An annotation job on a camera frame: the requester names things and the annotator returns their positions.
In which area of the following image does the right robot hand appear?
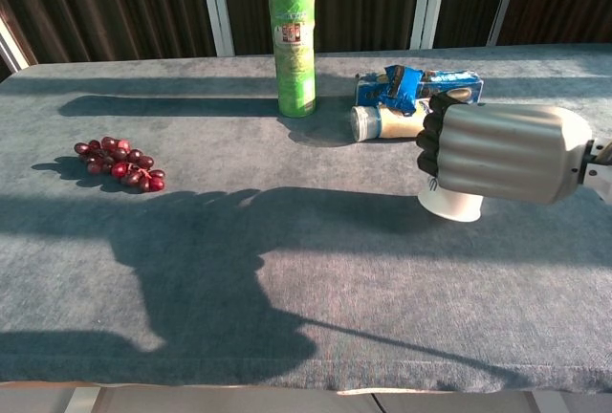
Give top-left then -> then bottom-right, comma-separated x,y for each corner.
414,89 -> 595,206

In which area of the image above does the white paper cup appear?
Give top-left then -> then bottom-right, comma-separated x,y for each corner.
417,177 -> 485,224

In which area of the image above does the blue cookie box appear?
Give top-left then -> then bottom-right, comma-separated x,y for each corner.
354,69 -> 485,109

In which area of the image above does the torn blue cookie wrapper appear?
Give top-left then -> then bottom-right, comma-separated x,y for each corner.
383,64 -> 432,117

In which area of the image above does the cream plastic bottle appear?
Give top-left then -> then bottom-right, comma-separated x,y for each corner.
349,98 -> 432,142

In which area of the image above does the green chips can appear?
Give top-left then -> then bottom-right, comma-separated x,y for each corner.
266,0 -> 318,120

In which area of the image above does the blue grey table cloth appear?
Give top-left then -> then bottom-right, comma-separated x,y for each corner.
0,43 -> 612,396

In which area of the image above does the red grape bunch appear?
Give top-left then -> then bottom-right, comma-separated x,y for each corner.
73,136 -> 167,194

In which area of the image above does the white frame post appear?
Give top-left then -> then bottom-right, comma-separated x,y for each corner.
196,0 -> 236,57
486,0 -> 527,48
409,0 -> 453,51
0,14 -> 31,76

